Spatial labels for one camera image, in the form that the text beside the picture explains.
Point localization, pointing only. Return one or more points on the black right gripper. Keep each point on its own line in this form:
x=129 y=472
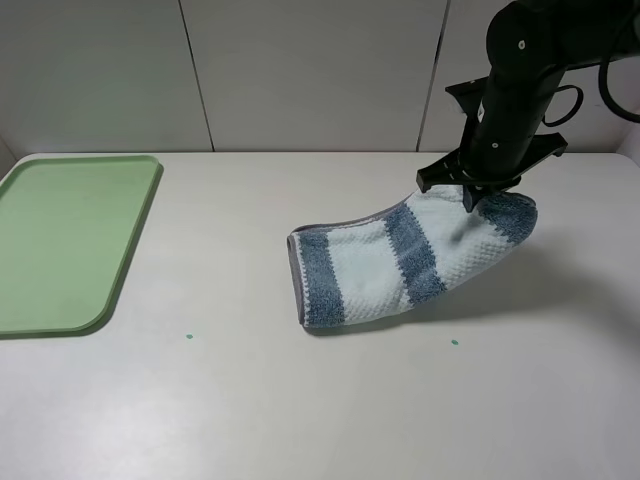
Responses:
x=500 y=140

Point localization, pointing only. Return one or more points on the blue white striped towel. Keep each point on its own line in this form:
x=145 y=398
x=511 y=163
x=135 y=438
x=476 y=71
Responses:
x=402 y=257

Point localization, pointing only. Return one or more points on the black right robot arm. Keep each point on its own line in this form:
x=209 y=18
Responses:
x=531 y=45

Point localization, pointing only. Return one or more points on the green plastic tray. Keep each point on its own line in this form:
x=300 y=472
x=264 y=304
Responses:
x=69 y=228

